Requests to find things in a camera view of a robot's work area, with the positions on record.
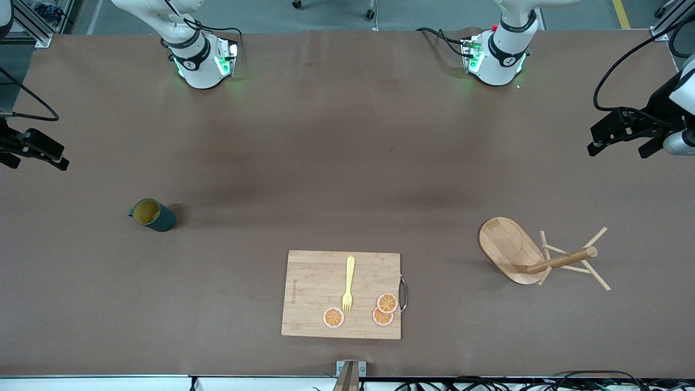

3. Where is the teal mug yellow inside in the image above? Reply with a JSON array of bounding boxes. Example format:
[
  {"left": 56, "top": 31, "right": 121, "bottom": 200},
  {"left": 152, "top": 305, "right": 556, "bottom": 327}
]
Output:
[{"left": 129, "top": 198, "right": 177, "bottom": 233}]

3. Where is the wooden mug tree rack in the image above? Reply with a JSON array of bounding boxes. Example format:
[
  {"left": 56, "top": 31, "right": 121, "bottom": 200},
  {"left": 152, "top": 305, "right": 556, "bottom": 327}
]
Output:
[{"left": 478, "top": 217, "right": 612, "bottom": 292}]

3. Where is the bamboo cutting board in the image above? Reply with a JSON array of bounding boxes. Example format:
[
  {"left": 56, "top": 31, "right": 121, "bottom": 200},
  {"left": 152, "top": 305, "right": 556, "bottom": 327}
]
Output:
[{"left": 281, "top": 250, "right": 408, "bottom": 340}]

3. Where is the yellow fork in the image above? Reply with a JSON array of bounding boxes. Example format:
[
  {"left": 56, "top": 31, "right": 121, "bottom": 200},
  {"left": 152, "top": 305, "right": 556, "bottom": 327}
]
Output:
[{"left": 342, "top": 256, "right": 356, "bottom": 314}]

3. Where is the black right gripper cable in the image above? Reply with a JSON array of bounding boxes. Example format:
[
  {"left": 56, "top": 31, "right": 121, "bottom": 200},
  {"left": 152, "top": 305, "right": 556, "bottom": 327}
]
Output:
[{"left": 0, "top": 65, "right": 60, "bottom": 122}]

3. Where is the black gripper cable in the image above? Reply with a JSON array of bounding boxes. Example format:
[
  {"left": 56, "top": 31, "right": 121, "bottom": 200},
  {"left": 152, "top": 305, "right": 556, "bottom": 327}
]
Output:
[
  {"left": 593, "top": 19, "right": 695, "bottom": 112},
  {"left": 0, "top": 65, "right": 60, "bottom": 122}
]

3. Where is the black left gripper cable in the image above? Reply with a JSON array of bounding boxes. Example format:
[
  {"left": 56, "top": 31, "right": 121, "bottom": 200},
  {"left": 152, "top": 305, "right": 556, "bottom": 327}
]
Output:
[{"left": 593, "top": 19, "right": 695, "bottom": 112}]

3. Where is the aluminium frame post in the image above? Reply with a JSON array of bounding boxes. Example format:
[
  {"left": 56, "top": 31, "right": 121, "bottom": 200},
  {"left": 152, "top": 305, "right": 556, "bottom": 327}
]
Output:
[
  {"left": 650, "top": 0, "right": 695, "bottom": 42},
  {"left": 10, "top": 0, "right": 77, "bottom": 48}
]

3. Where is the black left arm base cable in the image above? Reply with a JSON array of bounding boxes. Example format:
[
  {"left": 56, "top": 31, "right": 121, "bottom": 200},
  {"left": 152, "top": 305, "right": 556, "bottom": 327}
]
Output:
[{"left": 416, "top": 27, "right": 470, "bottom": 58}]

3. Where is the black arm base cable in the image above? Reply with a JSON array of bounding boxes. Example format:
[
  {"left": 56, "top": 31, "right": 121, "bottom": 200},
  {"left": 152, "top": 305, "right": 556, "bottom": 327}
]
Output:
[
  {"left": 163, "top": 0, "right": 243, "bottom": 49},
  {"left": 416, "top": 27, "right": 470, "bottom": 58}
]

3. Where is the black right arm base cable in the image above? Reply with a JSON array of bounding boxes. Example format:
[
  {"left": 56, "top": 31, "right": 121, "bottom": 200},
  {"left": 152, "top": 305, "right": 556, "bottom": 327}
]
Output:
[{"left": 163, "top": 0, "right": 243, "bottom": 49}]

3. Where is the black looped cable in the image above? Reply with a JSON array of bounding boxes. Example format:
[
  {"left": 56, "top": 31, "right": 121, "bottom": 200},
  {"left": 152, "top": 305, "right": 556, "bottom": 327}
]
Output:
[{"left": 553, "top": 370, "right": 648, "bottom": 391}]

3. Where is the black cable tangle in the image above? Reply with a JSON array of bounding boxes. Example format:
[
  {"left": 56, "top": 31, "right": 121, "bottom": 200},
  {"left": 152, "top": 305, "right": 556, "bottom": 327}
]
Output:
[{"left": 395, "top": 376, "right": 549, "bottom": 391}]

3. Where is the aluminium camera post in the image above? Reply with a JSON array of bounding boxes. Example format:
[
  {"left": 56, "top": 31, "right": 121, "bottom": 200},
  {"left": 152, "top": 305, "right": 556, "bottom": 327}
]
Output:
[{"left": 332, "top": 360, "right": 367, "bottom": 391}]

